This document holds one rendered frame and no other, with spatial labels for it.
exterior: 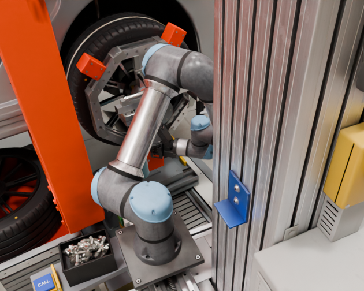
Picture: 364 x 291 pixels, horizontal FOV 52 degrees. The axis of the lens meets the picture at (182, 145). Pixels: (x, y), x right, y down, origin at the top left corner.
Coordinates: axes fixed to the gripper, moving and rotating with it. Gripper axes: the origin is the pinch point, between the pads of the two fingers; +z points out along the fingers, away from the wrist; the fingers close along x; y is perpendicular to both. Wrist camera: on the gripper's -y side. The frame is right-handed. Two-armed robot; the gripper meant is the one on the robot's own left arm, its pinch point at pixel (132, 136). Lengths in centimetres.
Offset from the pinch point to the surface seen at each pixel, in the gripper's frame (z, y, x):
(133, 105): -0.9, -13.9, 3.1
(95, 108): 20.3, -6.2, 8.8
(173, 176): -3, 61, 39
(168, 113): -10.4, -0.6, 18.9
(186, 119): 12, 83, 128
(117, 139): 15.3, 14.8, 13.8
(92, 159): 68, 83, 66
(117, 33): 13.4, -33.6, 28.1
